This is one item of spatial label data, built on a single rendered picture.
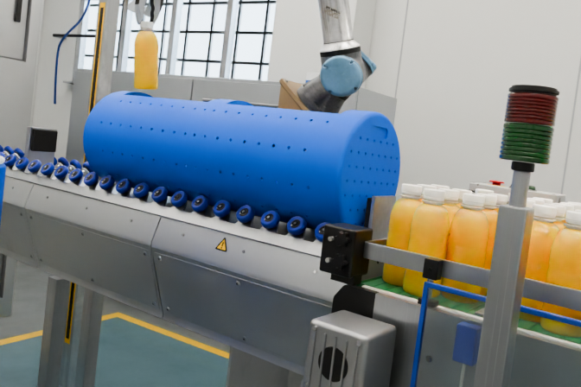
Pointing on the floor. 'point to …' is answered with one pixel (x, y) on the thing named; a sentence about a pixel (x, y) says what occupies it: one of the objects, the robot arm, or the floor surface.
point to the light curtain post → (104, 63)
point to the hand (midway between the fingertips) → (146, 21)
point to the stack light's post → (504, 296)
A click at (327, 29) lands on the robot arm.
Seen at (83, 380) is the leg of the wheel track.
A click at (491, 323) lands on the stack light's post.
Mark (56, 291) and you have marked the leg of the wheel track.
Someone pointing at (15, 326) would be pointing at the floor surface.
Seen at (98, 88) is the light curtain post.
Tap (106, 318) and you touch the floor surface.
